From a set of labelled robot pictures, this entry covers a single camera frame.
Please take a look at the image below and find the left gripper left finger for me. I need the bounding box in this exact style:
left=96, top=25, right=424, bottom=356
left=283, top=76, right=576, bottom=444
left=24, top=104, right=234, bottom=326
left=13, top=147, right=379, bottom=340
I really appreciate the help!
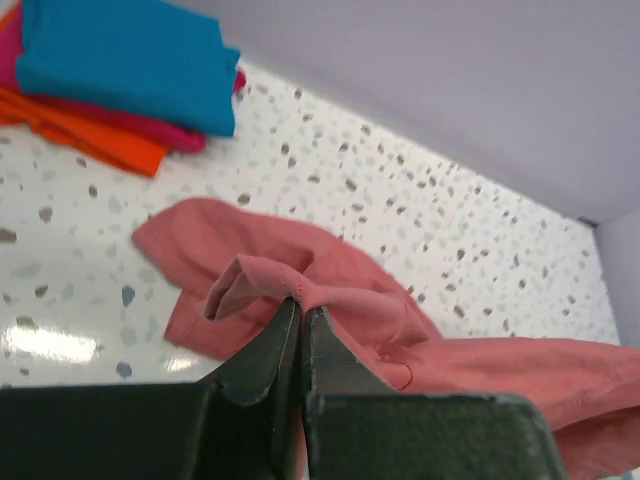
left=1, top=300, right=302, bottom=479

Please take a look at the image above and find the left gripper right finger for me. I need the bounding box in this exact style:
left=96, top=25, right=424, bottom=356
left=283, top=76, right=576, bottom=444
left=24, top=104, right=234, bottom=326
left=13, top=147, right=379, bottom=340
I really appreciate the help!
left=302, top=307, right=567, bottom=480

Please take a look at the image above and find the salmon pink t-shirt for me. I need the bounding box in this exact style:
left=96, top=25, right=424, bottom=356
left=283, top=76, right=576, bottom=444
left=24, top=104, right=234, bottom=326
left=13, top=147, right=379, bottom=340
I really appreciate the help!
left=132, top=198, right=639, bottom=479

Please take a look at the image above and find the orange folded t-shirt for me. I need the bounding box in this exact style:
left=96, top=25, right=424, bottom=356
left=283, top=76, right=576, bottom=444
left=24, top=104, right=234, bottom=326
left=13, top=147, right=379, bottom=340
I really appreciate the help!
left=0, top=9, right=167, bottom=178

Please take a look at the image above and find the magenta folded t-shirt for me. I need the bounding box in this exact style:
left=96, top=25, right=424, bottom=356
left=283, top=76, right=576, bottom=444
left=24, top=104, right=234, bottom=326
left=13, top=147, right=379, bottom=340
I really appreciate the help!
left=9, top=1, right=238, bottom=152

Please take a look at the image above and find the blue folded t-shirt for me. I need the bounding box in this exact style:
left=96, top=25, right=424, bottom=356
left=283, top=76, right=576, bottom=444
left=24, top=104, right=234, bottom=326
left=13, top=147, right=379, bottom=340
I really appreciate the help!
left=16, top=0, right=240, bottom=137

